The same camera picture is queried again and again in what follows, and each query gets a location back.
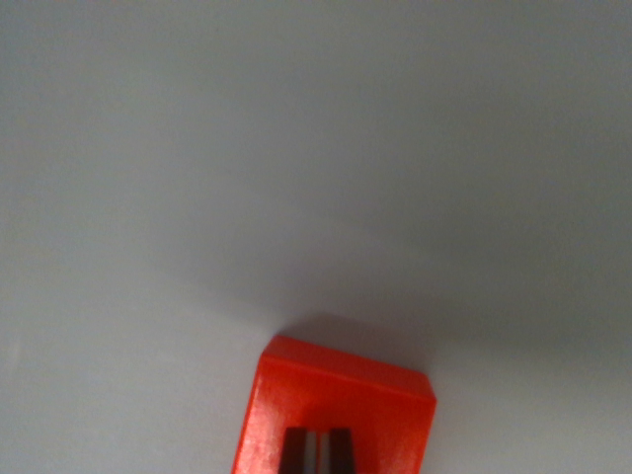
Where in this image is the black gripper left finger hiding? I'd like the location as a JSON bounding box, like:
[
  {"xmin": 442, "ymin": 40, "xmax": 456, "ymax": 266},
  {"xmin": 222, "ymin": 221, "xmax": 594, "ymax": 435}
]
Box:
[{"xmin": 277, "ymin": 427, "xmax": 318, "ymax": 474}]

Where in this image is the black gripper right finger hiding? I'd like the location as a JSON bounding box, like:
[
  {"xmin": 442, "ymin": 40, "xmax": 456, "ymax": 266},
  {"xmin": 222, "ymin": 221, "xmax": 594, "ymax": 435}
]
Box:
[{"xmin": 320, "ymin": 427, "xmax": 357, "ymax": 474}]

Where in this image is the red cube block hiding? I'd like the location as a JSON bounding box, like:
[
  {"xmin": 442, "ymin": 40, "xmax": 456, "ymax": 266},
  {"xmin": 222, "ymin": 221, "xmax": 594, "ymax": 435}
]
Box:
[{"xmin": 231, "ymin": 334, "xmax": 438, "ymax": 474}]

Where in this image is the white plastic tray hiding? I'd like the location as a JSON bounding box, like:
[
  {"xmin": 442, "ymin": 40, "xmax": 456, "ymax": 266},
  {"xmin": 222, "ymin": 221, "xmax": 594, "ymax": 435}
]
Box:
[{"xmin": 0, "ymin": 0, "xmax": 632, "ymax": 474}]

